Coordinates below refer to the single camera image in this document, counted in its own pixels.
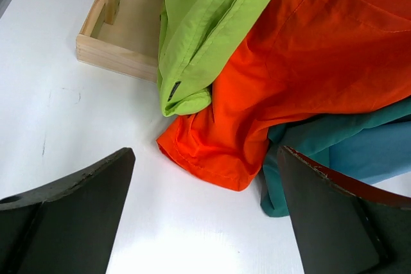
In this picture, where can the light blue shorts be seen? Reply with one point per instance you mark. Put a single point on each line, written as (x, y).
(374, 154)

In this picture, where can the wooden clothes rack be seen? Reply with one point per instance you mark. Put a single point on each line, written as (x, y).
(122, 36)

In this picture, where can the orange shorts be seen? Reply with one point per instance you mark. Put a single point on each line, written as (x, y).
(300, 59)

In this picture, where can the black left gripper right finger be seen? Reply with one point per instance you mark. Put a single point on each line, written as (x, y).
(343, 225)

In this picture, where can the lime green shorts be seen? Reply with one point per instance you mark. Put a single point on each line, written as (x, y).
(197, 37)

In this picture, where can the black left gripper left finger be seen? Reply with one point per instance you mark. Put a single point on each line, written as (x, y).
(68, 225)

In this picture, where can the teal shorts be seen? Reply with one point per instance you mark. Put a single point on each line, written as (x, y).
(313, 138)

